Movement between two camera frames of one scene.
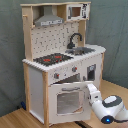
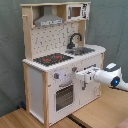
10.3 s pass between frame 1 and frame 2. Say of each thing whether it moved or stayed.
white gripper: moved
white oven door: moved
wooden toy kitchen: stayed
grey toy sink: stayed
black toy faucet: stayed
